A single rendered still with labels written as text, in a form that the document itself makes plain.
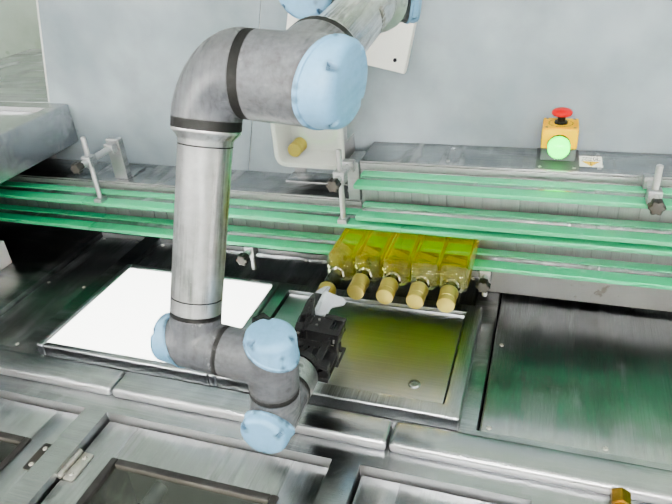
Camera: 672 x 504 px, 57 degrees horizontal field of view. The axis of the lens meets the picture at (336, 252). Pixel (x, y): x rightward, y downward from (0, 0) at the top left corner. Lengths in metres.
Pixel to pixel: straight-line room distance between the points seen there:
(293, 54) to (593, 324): 0.91
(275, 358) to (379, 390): 0.36
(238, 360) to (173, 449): 0.35
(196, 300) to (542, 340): 0.76
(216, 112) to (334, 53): 0.17
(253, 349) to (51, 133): 1.12
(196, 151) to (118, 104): 0.95
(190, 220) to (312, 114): 0.23
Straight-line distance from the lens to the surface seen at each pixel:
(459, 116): 1.44
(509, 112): 1.42
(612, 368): 1.33
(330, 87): 0.76
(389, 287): 1.18
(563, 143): 1.33
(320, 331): 1.06
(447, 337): 1.29
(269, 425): 0.92
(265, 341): 0.86
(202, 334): 0.91
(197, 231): 0.86
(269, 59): 0.78
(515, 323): 1.40
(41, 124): 1.81
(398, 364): 1.22
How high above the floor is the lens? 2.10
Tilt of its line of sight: 54 degrees down
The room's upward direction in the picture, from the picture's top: 148 degrees counter-clockwise
